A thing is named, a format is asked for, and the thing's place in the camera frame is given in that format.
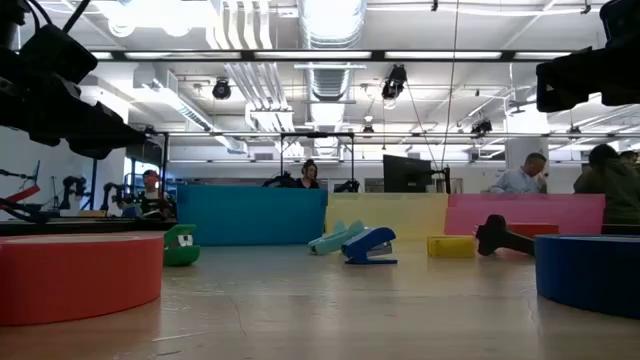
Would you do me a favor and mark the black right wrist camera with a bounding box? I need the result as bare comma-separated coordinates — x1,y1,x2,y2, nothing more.
598,0,640,49

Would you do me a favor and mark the thin black hanging cable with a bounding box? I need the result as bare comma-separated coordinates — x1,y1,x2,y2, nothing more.
439,0,461,171

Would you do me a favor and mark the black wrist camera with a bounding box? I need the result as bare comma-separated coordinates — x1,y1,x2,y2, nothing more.
18,23,99,85
598,0,640,49

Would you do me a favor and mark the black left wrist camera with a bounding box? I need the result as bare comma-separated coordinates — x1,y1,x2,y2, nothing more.
18,23,99,85

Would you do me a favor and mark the black overhead frame beam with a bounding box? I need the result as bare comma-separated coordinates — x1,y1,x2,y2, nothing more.
87,48,594,63

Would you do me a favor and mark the blue plastic bin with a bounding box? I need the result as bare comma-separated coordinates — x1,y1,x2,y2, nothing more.
176,184,330,247

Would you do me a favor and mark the yellow translucent plastic bin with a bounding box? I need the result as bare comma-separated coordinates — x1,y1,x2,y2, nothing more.
324,193,450,242

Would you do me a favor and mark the pink translucent plastic bin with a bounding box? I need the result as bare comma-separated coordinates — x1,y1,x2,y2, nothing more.
443,193,606,237

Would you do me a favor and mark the blue tape roll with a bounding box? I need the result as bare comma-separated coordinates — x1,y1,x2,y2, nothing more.
533,233,640,321

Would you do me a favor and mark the black hanging overhead camera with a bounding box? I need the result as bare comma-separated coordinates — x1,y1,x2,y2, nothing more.
380,63,409,101
211,77,233,101
469,117,494,136

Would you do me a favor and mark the silver ceiling air duct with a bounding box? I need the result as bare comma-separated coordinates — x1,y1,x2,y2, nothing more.
298,0,369,104

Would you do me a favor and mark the black stapler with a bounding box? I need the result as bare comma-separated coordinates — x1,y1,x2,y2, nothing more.
474,214,536,258

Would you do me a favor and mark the teal stapler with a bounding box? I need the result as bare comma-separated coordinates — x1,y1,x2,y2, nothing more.
308,219,367,257

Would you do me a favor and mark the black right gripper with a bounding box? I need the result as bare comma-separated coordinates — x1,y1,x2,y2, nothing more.
536,42,640,113

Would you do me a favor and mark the yellow staple remover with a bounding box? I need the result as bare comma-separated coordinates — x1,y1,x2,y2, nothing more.
426,234,477,260

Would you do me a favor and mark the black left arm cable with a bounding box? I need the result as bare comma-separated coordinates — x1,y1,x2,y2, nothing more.
29,0,94,34

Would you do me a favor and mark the green staple remover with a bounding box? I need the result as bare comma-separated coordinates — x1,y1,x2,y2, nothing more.
163,223,202,268

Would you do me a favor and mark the black computer monitor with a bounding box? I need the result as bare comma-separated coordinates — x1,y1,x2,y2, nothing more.
382,154,434,194

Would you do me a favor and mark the red tape roll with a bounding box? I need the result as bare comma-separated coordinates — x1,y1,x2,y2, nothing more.
0,230,166,327

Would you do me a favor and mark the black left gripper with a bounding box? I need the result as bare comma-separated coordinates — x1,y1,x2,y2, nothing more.
0,47,149,160

